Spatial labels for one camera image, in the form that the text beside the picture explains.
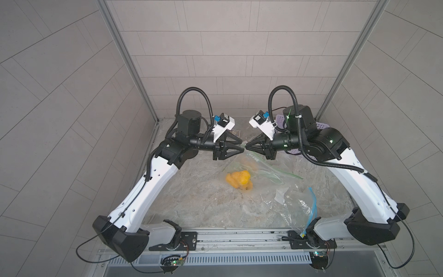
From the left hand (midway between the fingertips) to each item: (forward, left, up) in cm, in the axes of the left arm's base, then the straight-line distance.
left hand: (241, 146), depth 58 cm
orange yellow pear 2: (-1, +1, -23) cm, 23 cm away
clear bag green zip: (+1, -5, -21) cm, 22 cm away
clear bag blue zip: (-11, -26, -27) cm, 39 cm away
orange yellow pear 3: (-2, -4, -25) cm, 26 cm away
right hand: (0, -2, 0) cm, 2 cm away
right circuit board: (-28, -33, -38) cm, 58 cm away
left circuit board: (-31, +25, -37) cm, 54 cm away
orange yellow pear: (-1, -3, -22) cm, 22 cm away
